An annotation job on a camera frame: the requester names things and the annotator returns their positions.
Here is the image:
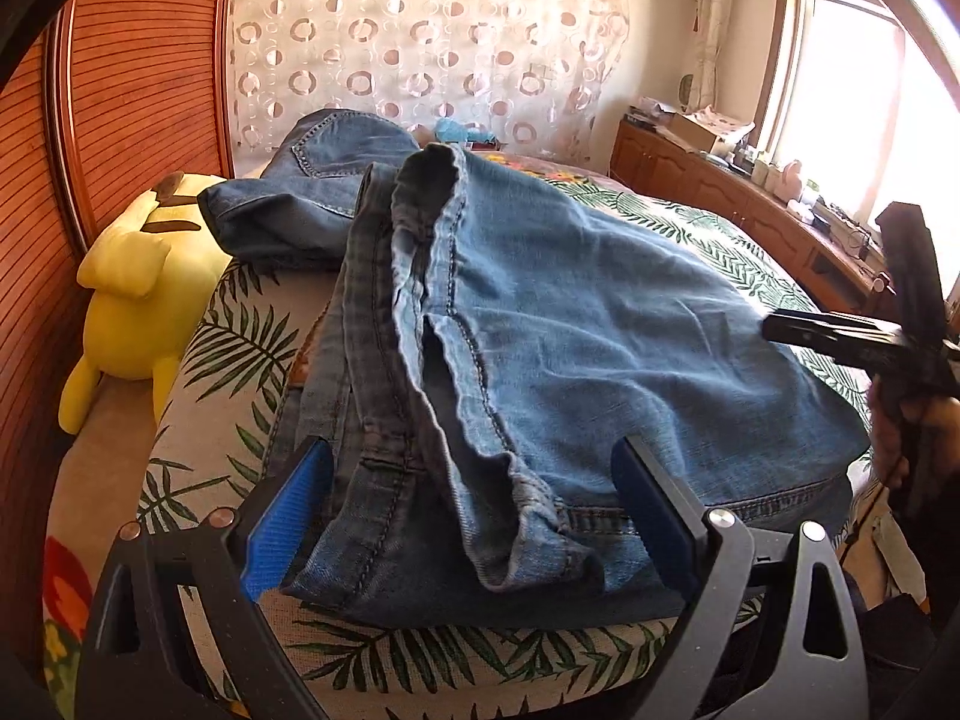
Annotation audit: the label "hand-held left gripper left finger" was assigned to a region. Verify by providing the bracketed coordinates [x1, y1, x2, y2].
[75, 435, 335, 720]

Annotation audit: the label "window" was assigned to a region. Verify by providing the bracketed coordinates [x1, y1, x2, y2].
[750, 0, 960, 241]

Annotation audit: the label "circle-pattern sheer curtain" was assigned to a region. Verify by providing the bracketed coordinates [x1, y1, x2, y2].
[229, 0, 691, 166]

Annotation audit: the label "yellow plush toy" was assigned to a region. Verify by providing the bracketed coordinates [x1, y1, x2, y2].
[58, 172, 233, 436]

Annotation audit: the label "leaf-print bed sheet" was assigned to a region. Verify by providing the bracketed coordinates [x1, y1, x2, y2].
[139, 180, 875, 720]

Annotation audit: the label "cardboard box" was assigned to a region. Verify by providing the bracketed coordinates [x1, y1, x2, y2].
[664, 112, 732, 155]

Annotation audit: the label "lace window curtain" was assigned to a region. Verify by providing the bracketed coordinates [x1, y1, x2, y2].
[686, 0, 732, 110]

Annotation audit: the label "blue denim pants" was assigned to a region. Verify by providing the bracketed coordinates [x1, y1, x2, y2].
[196, 109, 871, 627]

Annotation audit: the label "wooden slatted panel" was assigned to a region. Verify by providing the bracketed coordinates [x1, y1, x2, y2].
[0, 0, 237, 676]

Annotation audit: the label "wooden cabinet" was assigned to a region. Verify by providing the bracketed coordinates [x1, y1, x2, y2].
[609, 120, 901, 316]

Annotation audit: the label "person's right hand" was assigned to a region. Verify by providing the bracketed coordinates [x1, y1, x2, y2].
[868, 382, 912, 500]

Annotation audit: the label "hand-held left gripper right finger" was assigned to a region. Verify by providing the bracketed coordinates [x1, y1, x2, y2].
[611, 435, 871, 720]

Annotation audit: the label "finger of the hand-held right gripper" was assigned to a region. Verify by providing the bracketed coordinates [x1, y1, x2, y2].
[761, 309, 901, 362]
[876, 202, 947, 361]

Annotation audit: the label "blue toy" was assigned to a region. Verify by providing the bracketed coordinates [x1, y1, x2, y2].
[433, 118, 496, 147]

